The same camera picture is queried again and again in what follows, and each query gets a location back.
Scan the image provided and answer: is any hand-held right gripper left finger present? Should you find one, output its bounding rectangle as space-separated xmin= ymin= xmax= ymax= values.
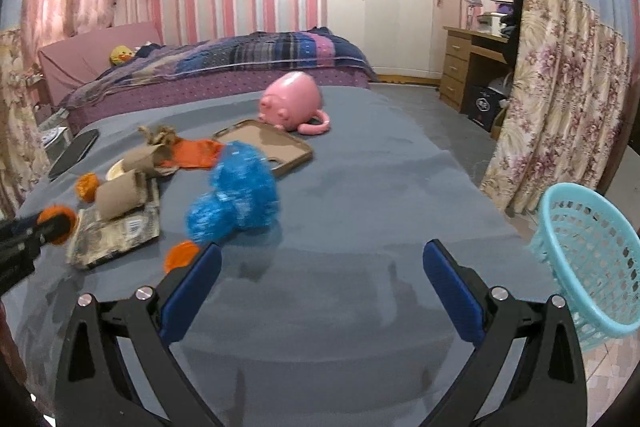
xmin=54 ymin=242 xmax=226 ymax=427

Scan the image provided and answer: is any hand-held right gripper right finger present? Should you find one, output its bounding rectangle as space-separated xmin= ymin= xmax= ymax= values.
xmin=422 ymin=239 xmax=588 ymax=427

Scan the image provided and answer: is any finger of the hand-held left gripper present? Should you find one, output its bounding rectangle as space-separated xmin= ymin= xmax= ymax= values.
xmin=22 ymin=214 xmax=68 ymax=244

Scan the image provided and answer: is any orange pom-pom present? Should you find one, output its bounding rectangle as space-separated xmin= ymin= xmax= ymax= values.
xmin=36 ymin=205 xmax=80 ymax=248
xmin=165 ymin=241 xmax=202 ymax=273
xmin=75 ymin=173 xmax=102 ymax=200

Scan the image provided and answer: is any brown cardboard tube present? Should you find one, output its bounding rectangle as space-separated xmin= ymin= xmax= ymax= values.
xmin=95 ymin=169 xmax=149 ymax=220
xmin=122 ymin=144 xmax=174 ymax=178

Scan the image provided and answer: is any blue fluffy plush ball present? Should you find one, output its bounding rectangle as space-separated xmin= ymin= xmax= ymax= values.
xmin=186 ymin=141 xmax=281 ymax=243

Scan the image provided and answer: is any turquoise plastic basket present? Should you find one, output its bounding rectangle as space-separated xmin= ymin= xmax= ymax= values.
xmin=527 ymin=183 xmax=640 ymax=353

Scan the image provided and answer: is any black smartphone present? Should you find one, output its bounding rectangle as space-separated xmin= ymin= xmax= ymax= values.
xmin=48 ymin=129 xmax=101 ymax=180

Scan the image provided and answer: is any floral beige curtain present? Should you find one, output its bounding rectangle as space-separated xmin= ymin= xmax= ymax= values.
xmin=0 ymin=29 xmax=51 ymax=218
xmin=480 ymin=0 xmax=632 ymax=215

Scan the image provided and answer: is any orange carrot toy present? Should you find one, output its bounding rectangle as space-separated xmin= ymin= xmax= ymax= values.
xmin=169 ymin=138 xmax=226 ymax=170

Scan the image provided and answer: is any knotted brown twine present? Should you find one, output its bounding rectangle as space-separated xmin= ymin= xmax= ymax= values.
xmin=137 ymin=124 xmax=181 ymax=148

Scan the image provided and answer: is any brown phone case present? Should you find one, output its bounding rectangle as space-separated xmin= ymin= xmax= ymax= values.
xmin=212 ymin=119 xmax=315 ymax=178

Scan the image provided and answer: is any pink bed headboard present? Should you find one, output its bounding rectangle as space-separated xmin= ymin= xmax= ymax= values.
xmin=37 ymin=22 xmax=163 ymax=105

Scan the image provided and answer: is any black printed box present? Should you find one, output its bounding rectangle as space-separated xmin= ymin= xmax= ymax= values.
xmin=462 ymin=84 xmax=503 ymax=132

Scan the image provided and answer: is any purple dotted bed mattress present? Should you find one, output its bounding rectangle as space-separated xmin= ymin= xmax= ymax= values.
xmin=65 ymin=68 xmax=373 ymax=134

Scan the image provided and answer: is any pink pig mug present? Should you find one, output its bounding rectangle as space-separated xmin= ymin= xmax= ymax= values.
xmin=258 ymin=72 xmax=332 ymax=136

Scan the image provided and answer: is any wooden desk with drawers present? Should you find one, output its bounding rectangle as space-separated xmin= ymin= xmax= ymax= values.
xmin=440 ymin=26 xmax=518 ymax=114

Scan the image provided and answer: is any bed with plaid blanket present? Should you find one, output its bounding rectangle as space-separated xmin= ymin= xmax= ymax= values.
xmin=60 ymin=27 xmax=373 ymax=108

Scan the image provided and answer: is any white box on desk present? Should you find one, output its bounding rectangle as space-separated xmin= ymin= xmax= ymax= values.
xmin=477 ymin=13 xmax=504 ymax=34

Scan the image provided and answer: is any desk lamp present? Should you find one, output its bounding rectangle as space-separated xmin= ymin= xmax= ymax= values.
xmin=462 ymin=0 xmax=484 ymax=30

